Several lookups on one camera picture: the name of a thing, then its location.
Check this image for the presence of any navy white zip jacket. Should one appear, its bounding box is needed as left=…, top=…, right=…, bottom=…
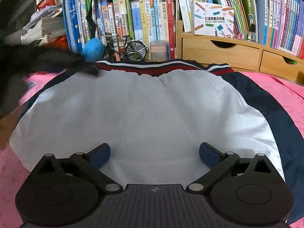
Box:
left=9, top=60, right=303, bottom=223

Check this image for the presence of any operator left hand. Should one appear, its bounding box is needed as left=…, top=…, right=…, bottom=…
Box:
left=0, top=105, right=24, bottom=150

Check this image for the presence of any red plastic crate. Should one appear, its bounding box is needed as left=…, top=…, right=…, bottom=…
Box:
left=44, top=35, right=69, bottom=51

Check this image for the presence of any stack of papers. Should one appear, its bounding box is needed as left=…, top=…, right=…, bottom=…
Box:
left=4, top=5, right=65, bottom=46

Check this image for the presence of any small red basket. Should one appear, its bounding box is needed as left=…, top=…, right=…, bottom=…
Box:
left=37, top=0, right=56, bottom=10

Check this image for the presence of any small blue plush ball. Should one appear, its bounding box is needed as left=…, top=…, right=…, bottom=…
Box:
left=81, top=38, right=106, bottom=62

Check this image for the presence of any pink printed towel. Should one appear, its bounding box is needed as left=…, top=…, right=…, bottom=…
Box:
left=1, top=72, right=303, bottom=227

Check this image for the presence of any wooden drawer organizer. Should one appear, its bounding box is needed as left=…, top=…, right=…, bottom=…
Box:
left=176, top=21, right=303, bottom=84

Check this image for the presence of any miniature black bicycle model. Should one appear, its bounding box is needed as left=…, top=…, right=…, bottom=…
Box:
left=102, top=35, right=148, bottom=62

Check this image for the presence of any clear plastic container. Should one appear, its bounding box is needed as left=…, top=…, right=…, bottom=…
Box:
left=149, top=40, right=167, bottom=62

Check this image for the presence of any label printer box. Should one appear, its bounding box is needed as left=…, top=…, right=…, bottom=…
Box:
left=191, top=2, right=234, bottom=38

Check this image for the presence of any thick red book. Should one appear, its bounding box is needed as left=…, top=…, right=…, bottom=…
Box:
left=166, top=0, right=176, bottom=60

